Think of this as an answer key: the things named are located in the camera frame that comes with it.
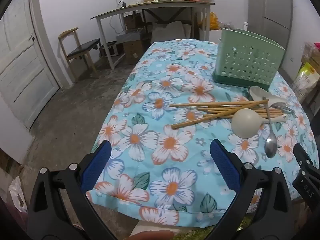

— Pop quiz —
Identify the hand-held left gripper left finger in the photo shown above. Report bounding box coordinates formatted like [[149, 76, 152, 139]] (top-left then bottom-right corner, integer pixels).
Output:
[[27, 139, 118, 240]]

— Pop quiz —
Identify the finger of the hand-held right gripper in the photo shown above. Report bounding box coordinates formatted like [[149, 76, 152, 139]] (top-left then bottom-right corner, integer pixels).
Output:
[[293, 142, 315, 172]]

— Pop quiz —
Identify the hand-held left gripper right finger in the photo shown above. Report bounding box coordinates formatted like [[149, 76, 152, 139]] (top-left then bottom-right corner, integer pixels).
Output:
[[205, 139, 293, 240]]

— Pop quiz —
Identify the beige plastic ladle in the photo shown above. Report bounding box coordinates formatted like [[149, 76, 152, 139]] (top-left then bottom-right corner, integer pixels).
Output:
[[230, 108, 288, 139]]

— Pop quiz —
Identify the pile of bamboo chopsticks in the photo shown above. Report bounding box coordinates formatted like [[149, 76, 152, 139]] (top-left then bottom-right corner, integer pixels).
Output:
[[169, 99, 283, 130]]

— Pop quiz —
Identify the white plastic serving spoon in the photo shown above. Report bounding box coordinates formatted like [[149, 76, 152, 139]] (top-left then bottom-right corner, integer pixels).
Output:
[[249, 86, 283, 105]]

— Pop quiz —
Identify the green plastic utensil basket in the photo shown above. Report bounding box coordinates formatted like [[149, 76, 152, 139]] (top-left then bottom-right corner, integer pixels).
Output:
[[212, 28, 286, 90]]

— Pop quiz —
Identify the person's left hand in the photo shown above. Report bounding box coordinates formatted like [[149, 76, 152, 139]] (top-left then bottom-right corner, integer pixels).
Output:
[[129, 231, 175, 240]]

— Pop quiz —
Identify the yellow green rice bag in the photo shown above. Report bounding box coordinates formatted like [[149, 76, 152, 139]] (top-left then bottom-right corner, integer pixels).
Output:
[[292, 62, 320, 100]]

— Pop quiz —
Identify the floral tablecloth table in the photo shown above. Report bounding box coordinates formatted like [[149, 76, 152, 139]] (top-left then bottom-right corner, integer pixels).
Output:
[[86, 39, 319, 227]]

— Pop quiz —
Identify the clear plastic bag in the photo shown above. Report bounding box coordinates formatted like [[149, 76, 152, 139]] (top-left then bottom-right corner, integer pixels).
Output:
[[9, 176, 28, 213]]

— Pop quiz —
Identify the wooden chair with dark seat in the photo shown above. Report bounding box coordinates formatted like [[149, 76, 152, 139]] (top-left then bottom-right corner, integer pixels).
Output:
[[58, 27, 102, 78]]

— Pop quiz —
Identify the large cardboard box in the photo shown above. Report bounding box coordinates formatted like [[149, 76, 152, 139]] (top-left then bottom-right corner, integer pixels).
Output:
[[122, 39, 144, 65]]

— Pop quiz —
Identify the white panelled door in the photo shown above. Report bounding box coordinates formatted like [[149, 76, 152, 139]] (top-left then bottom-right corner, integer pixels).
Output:
[[0, 17, 60, 130]]

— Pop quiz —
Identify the yellow plastic bag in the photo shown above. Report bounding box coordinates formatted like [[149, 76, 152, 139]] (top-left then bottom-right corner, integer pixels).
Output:
[[209, 12, 219, 30]]

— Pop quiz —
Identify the grey pillow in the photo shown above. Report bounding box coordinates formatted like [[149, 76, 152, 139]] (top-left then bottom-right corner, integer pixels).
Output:
[[150, 21, 185, 43]]

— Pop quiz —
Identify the small cardboard box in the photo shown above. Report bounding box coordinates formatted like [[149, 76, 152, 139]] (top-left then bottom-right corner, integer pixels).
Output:
[[124, 12, 143, 30]]

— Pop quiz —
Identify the grey refrigerator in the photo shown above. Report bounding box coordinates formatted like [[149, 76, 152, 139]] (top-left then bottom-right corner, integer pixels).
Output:
[[247, 0, 293, 40]]

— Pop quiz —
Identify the grey desk with white legs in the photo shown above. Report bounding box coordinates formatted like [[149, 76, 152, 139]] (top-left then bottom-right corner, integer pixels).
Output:
[[90, 0, 215, 70]]

